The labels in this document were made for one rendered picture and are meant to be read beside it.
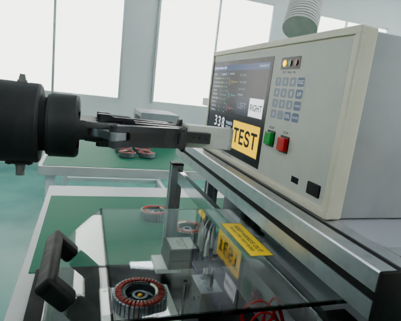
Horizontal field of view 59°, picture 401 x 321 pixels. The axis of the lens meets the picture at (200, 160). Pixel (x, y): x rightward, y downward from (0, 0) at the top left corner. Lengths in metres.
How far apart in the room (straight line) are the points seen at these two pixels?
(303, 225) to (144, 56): 4.89
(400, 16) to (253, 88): 6.85
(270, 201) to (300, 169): 0.05
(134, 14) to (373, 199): 4.93
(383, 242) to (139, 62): 4.92
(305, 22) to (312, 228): 1.45
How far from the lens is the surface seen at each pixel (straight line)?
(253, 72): 0.59
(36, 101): 0.42
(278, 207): 0.44
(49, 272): 0.36
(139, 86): 5.18
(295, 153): 0.46
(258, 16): 5.78
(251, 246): 0.43
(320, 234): 0.37
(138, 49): 5.19
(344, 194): 0.42
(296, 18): 1.76
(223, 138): 0.48
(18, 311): 0.88
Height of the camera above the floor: 1.24
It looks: 11 degrees down
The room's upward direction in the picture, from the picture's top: 7 degrees clockwise
